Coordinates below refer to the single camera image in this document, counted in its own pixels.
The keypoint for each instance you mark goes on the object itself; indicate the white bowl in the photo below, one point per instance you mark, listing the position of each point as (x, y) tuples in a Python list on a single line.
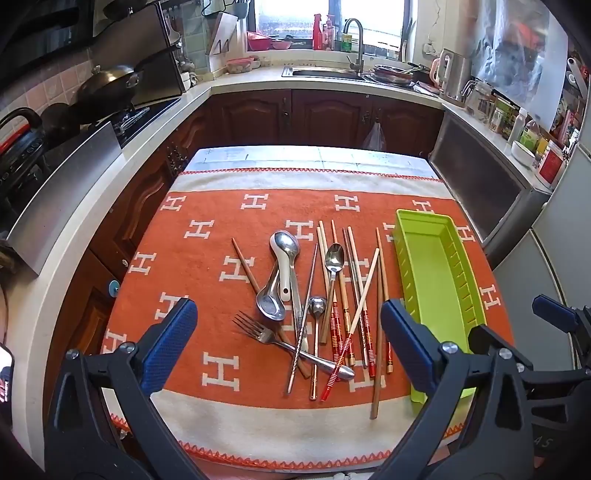
[(523, 153)]

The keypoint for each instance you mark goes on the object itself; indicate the green plastic utensil tray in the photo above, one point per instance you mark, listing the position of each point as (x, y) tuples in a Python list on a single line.
[(434, 277)]

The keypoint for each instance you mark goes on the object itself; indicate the black wok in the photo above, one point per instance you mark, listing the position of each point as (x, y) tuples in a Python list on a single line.
[(108, 83)]

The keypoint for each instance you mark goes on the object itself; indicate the clear hanging plastic bag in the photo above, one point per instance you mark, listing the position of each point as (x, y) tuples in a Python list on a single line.
[(512, 50)]

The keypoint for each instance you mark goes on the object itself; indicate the red container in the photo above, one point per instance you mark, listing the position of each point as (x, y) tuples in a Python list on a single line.
[(551, 166)]

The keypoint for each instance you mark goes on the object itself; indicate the black pressure cooker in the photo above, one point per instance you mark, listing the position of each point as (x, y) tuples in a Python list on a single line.
[(21, 147)]

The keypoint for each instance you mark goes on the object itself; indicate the white plastic bag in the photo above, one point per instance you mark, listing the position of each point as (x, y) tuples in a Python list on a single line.
[(375, 136)]

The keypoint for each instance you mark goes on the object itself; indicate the stainless steel tablespoon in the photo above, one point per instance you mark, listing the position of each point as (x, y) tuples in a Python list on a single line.
[(334, 259)]

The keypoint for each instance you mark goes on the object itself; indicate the electric kettle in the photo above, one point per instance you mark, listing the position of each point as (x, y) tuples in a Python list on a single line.
[(455, 76)]

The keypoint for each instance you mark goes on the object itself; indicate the brown chopstick red end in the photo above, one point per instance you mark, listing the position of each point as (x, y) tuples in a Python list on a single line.
[(382, 277)]

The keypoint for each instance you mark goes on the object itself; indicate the stainless steel soup spoon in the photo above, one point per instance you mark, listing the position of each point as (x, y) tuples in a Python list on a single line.
[(285, 244), (270, 307)]

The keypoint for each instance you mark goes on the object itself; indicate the cooking oil bottle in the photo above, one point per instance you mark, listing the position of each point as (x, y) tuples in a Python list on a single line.
[(531, 134)]

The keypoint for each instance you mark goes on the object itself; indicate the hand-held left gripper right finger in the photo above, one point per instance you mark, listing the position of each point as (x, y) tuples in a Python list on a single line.
[(406, 341)]

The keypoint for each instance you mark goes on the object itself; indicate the orange patterned blanket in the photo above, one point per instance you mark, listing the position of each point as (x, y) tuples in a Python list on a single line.
[(221, 212)]

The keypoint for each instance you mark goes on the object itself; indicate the light chopstick red striped end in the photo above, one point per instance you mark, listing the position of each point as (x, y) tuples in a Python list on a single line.
[(323, 249), (361, 295)]

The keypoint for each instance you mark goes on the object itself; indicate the pink soap bottle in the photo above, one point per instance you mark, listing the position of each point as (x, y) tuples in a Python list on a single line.
[(328, 31)]

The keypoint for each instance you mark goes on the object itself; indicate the stainless steel fork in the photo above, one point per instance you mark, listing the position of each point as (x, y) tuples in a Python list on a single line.
[(258, 330)]

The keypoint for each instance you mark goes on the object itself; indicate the pile of pans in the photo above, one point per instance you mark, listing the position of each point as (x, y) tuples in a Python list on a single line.
[(395, 74)]

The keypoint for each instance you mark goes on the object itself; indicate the twisted metal chopstick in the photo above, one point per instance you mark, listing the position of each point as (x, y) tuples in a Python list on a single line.
[(306, 300)]

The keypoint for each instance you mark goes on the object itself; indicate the red basin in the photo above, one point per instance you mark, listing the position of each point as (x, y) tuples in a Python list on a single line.
[(258, 41)]

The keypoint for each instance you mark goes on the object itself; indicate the steel faucet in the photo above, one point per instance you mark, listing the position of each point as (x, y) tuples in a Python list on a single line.
[(358, 41)]

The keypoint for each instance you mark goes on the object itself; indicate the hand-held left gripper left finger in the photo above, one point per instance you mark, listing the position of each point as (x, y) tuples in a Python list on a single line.
[(171, 341)]

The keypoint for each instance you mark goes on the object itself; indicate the patterned bowl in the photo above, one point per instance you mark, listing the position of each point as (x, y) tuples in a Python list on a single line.
[(239, 65)]

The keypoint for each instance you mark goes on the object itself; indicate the stainless steel splash panel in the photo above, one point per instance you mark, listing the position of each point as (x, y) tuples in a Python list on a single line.
[(69, 184), (157, 55)]

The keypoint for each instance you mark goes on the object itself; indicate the green bottle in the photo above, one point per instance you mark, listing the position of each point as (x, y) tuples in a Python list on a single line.
[(347, 42)]

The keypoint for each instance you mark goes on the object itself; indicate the white ceramic spoon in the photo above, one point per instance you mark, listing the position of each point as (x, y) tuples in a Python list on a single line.
[(287, 279)]

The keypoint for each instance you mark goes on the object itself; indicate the glass pitcher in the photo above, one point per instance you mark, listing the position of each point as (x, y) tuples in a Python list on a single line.
[(480, 99)]

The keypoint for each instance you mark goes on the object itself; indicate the row of condiment jars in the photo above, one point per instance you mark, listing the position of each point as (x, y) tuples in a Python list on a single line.
[(503, 115)]

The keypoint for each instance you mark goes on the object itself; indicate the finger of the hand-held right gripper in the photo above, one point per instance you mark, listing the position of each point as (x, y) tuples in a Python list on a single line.
[(489, 337), (551, 308)]

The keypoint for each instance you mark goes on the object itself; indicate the stainless steel cabinet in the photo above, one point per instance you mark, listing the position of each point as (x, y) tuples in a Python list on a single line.
[(485, 184)]

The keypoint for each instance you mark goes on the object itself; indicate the steel kitchen sink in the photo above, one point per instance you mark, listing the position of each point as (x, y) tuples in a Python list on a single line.
[(323, 73)]

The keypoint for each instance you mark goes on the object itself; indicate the light chopstick red band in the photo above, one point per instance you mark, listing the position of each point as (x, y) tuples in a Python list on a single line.
[(352, 277), (354, 251)]

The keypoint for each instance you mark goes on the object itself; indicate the blue round knob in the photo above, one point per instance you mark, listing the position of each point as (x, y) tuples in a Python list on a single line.
[(113, 287)]

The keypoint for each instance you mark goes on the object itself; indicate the red spray bottle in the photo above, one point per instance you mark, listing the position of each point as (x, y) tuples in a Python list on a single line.
[(317, 32)]

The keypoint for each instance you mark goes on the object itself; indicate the brown chopstick dark marked end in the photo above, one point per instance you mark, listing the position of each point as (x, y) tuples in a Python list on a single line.
[(342, 295)]

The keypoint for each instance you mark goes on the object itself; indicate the gas stove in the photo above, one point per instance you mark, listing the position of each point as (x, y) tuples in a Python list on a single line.
[(138, 117)]

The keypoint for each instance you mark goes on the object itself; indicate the white plastic bottle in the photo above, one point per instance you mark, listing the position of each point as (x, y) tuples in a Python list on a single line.
[(519, 124)]

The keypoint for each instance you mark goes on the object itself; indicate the grey refrigerator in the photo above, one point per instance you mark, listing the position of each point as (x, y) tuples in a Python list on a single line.
[(563, 258)]

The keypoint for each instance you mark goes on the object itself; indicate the kitchen window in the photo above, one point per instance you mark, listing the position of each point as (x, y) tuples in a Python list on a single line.
[(295, 16)]

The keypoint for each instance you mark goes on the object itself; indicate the pale table cover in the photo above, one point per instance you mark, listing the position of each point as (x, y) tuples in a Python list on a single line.
[(300, 159)]

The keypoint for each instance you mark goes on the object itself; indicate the white cutting board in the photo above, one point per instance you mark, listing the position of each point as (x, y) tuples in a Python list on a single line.
[(226, 27)]

